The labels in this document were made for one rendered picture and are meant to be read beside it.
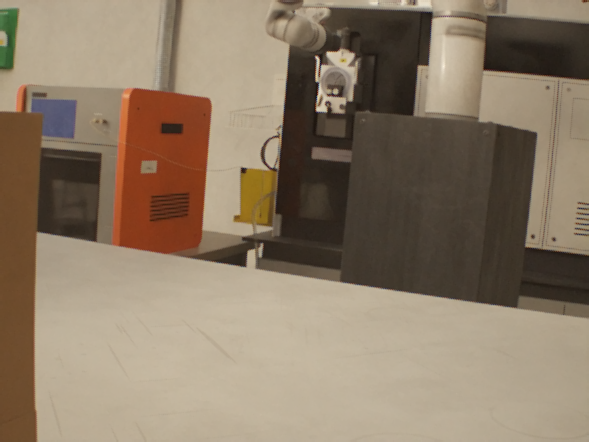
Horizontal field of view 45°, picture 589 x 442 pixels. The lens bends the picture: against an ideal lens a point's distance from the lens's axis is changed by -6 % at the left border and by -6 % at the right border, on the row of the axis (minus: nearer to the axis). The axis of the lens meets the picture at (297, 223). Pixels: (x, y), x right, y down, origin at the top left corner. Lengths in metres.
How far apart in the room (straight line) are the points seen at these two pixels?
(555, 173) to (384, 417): 1.68
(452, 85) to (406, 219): 0.23
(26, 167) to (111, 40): 3.77
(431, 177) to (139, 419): 0.82
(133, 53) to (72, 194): 2.07
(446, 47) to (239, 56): 2.42
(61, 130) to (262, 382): 1.49
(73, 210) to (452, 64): 1.05
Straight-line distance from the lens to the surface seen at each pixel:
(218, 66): 3.64
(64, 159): 1.91
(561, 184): 2.08
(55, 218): 1.94
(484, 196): 1.13
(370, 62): 2.19
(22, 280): 0.22
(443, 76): 1.24
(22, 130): 0.21
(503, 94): 2.10
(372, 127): 1.20
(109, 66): 3.97
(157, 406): 0.44
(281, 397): 0.46
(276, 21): 1.72
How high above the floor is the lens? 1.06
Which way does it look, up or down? 7 degrees down
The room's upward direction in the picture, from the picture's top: 5 degrees clockwise
